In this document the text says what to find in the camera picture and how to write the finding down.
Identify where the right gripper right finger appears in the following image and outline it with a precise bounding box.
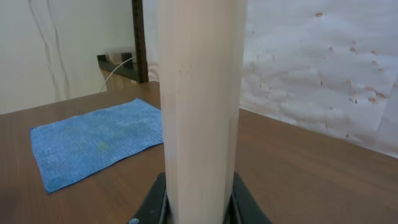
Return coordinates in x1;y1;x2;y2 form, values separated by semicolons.
228;172;274;224

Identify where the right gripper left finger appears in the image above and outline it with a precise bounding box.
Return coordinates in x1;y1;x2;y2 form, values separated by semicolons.
127;172;170;224

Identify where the blue cloth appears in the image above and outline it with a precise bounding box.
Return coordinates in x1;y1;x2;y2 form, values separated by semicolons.
30;98;164;195

